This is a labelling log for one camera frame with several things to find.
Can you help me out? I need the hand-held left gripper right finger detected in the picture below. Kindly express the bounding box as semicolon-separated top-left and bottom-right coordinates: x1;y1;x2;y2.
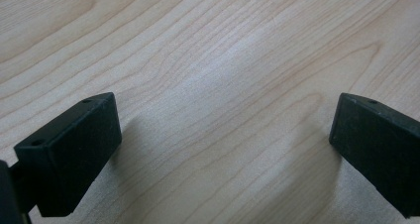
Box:
328;92;420;219

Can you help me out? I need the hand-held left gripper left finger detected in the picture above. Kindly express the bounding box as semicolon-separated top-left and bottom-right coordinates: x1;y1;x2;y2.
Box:
13;91;123;218

